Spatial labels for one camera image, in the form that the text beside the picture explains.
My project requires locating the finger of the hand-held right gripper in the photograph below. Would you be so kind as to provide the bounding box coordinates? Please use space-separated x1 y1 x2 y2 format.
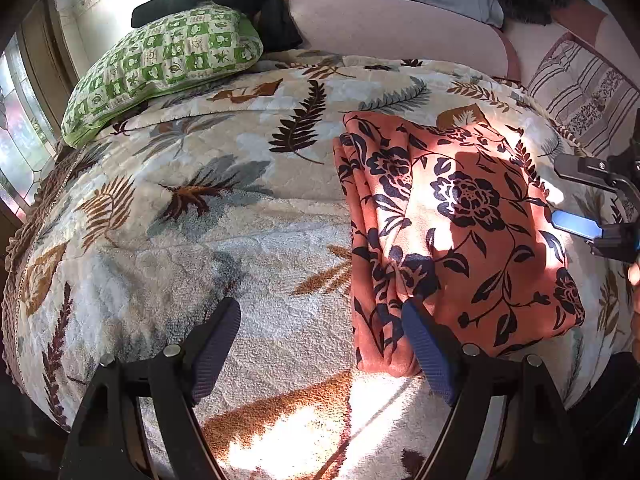
553 153 623 192
549 209 640 263

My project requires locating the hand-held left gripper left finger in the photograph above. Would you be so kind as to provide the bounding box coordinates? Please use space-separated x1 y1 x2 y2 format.
59 297 242 480

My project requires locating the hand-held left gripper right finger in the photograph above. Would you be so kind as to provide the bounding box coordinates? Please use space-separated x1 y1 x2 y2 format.
401 299 591 480

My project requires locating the orange floral cloth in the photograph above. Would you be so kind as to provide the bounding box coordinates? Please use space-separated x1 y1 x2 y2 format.
332 110 586 378

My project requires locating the striped beige pillow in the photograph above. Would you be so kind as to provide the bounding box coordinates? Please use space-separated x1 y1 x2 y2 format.
526 32 640 158

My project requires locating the leaf print fleece blanket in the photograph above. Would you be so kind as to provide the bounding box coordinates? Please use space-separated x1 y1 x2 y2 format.
0 49 636 480

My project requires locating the pink bolster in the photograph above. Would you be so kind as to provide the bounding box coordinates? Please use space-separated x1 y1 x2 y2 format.
282 0 613 83

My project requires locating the glass window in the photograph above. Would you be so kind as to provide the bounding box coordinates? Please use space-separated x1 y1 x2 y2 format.
0 35 58 211

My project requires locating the green checkered pillow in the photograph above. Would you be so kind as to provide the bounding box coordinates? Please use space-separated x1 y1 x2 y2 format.
61 2 265 150

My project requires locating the black cloth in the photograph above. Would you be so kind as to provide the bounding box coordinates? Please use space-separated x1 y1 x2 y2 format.
131 0 305 52

